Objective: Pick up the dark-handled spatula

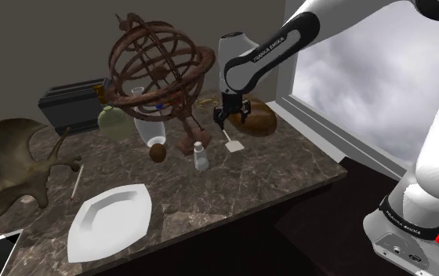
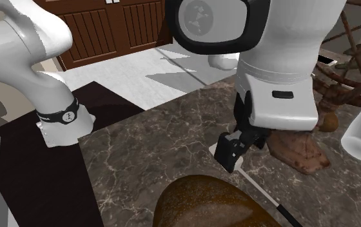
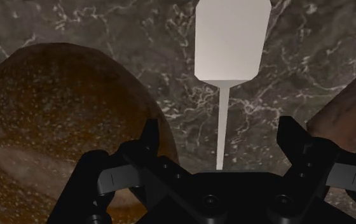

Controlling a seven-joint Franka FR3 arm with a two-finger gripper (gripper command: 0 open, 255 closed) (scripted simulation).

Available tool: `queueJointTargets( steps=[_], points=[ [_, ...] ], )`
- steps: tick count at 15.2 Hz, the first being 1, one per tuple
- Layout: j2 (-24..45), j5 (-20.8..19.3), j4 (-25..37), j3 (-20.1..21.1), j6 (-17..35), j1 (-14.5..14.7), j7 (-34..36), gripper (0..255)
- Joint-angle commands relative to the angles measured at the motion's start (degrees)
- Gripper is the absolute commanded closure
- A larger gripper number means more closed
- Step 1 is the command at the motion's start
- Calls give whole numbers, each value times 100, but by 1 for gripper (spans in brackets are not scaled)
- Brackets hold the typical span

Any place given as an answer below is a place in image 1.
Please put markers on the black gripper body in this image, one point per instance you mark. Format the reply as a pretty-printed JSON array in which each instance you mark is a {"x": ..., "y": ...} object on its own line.
[{"x": 231, "y": 101}]

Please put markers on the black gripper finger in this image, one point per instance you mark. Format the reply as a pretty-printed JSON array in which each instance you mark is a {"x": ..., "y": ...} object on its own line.
[
  {"x": 246, "y": 110},
  {"x": 219, "y": 117}
]

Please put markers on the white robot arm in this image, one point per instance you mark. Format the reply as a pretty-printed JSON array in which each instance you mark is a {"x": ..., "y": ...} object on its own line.
[{"x": 429, "y": 168}]

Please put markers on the brown bread loaf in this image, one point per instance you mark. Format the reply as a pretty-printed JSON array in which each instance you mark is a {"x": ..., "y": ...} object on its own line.
[{"x": 256, "y": 119}]

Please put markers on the white spatula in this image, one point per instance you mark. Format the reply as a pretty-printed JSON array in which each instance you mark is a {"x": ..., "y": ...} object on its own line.
[{"x": 234, "y": 145}]

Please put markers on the white salt shaker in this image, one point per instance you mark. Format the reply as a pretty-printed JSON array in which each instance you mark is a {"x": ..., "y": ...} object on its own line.
[{"x": 200, "y": 157}]

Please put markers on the white tall vase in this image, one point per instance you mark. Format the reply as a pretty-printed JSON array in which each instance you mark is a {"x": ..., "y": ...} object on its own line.
[{"x": 150, "y": 128}]

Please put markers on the brown egg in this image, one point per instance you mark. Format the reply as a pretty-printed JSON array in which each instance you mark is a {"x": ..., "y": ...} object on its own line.
[{"x": 157, "y": 153}]

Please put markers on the rusty brown armillary sphere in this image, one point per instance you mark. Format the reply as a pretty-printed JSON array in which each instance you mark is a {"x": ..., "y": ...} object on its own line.
[{"x": 158, "y": 74}]

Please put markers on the green round vase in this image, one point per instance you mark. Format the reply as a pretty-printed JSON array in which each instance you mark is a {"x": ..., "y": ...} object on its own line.
[{"x": 114, "y": 122}]

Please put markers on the black toaster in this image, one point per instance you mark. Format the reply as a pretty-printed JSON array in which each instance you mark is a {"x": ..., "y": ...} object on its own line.
[{"x": 70, "y": 104}]

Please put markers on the white pointed oval plate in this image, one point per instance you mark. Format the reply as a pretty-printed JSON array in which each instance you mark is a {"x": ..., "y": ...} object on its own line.
[{"x": 108, "y": 223}]

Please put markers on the white pencil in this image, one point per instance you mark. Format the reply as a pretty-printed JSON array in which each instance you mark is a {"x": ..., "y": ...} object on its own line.
[{"x": 77, "y": 182}]

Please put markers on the olive antler sculpture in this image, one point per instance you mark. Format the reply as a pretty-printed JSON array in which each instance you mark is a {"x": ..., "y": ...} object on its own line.
[{"x": 7, "y": 164}]

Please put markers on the window with grey frame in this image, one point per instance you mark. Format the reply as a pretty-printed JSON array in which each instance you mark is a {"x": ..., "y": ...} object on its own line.
[{"x": 372, "y": 80}]

